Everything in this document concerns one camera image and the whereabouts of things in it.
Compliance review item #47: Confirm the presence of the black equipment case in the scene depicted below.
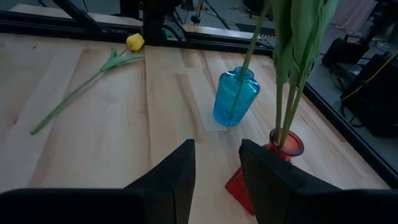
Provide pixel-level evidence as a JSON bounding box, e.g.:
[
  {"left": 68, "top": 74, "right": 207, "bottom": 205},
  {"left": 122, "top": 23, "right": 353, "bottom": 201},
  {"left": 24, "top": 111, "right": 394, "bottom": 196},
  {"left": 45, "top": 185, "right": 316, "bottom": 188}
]
[{"left": 340, "top": 51, "right": 398, "bottom": 138}]

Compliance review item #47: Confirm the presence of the blue glass vase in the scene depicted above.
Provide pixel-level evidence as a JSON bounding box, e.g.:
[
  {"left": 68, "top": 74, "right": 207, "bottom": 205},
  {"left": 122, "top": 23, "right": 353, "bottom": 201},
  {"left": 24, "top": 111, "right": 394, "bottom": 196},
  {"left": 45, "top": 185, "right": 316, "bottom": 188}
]
[{"left": 213, "top": 66, "right": 261, "bottom": 127}]

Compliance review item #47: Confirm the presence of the red glass vase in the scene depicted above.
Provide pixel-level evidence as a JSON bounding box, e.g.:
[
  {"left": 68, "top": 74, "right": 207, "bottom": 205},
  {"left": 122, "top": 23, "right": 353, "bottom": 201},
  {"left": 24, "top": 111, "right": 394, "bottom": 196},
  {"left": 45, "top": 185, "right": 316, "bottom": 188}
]
[{"left": 224, "top": 128, "right": 305, "bottom": 216}]

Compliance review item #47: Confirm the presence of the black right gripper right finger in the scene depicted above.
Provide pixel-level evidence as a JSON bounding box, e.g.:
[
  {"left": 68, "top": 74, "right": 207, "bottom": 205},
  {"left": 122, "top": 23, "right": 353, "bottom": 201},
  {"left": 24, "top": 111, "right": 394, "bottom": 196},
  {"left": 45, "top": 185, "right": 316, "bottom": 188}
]
[{"left": 238, "top": 138, "right": 398, "bottom": 224}]

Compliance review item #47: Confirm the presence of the pink artificial tulip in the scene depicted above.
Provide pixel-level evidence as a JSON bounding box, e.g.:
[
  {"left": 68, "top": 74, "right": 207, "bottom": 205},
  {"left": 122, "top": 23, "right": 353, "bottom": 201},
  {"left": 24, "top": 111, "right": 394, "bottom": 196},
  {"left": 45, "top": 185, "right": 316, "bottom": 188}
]
[
  {"left": 229, "top": 0, "right": 271, "bottom": 121},
  {"left": 284, "top": 0, "right": 340, "bottom": 147},
  {"left": 281, "top": 0, "right": 324, "bottom": 146},
  {"left": 269, "top": 0, "right": 296, "bottom": 141}
]

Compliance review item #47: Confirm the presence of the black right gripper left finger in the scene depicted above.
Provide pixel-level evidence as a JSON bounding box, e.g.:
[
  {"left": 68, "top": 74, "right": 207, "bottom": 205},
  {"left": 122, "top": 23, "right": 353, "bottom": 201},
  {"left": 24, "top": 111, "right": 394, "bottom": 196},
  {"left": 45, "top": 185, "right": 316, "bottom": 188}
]
[{"left": 0, "top": 138, "right": 197, "bottom": 224}]

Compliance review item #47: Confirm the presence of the black tripod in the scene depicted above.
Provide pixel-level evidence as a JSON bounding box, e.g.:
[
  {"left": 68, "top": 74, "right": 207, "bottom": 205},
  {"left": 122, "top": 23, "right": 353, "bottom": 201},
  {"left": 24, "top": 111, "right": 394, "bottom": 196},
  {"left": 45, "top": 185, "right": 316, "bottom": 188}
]
[{"left": 182, "top": 0, "right": 233, "bottom": 30}]

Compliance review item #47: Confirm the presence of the black aluminium table frame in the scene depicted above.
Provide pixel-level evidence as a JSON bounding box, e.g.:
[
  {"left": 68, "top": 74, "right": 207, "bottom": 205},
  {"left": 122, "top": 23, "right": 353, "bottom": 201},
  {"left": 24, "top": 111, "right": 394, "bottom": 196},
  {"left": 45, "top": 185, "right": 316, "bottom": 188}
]
[{"left": 0, "top": 0, "right": 398, "bottom": 189}]

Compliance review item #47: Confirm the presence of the small black box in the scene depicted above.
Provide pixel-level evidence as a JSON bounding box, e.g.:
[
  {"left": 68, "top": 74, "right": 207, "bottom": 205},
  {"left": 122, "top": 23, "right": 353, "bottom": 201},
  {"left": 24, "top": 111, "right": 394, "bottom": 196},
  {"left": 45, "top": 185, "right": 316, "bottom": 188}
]
[{"left": 321, "top": 34, "right": 371, "bottom": 68}]

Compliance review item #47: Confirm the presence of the yellow cable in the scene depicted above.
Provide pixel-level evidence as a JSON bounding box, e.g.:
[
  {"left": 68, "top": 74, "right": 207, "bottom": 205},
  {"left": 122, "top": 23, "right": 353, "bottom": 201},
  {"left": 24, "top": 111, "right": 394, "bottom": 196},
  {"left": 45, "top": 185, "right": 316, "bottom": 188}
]
[{"left": 341, "top": 51, "right": 398, "bottom": 101}]

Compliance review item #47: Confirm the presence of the pink cloth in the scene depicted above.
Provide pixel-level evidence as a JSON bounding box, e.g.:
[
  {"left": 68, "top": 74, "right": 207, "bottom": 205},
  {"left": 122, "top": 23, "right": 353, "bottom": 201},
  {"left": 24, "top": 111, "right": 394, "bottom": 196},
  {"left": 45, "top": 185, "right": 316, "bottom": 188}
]
[{"left": 330, "top": 0, "right": 377, "bottom": 34}]

